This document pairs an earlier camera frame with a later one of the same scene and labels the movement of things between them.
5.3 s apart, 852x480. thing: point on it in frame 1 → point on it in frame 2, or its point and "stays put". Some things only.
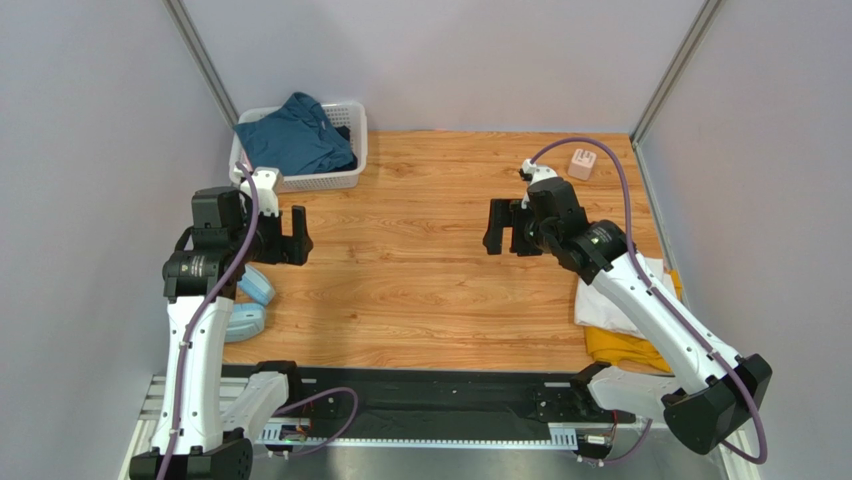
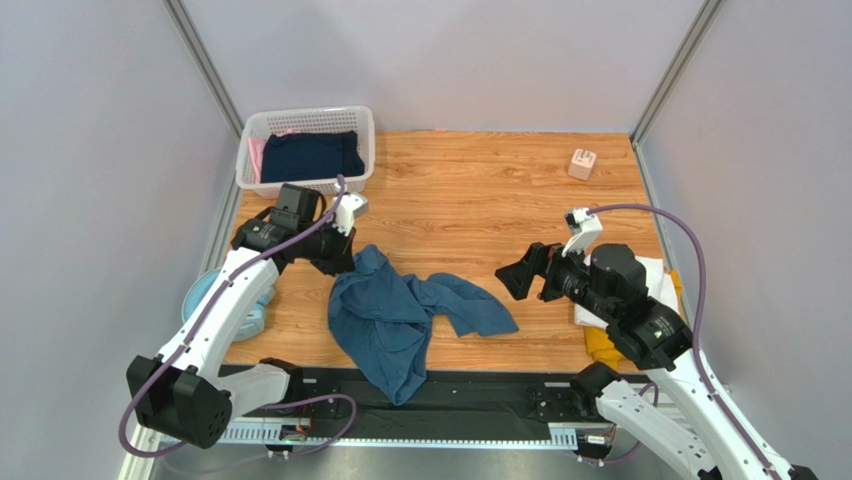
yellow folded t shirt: (617, 347) stays put
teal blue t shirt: (295, 139) → (384, 318)
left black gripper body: (270, 246) → (331, 245)
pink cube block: (581, 164) stays put
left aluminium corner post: (194, 43) stays put
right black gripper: (516, 228) → (549, 274)
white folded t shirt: (593, 310) stays put
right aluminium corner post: (698, 28) stays put
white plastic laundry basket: (348, 114) → (276, 121)
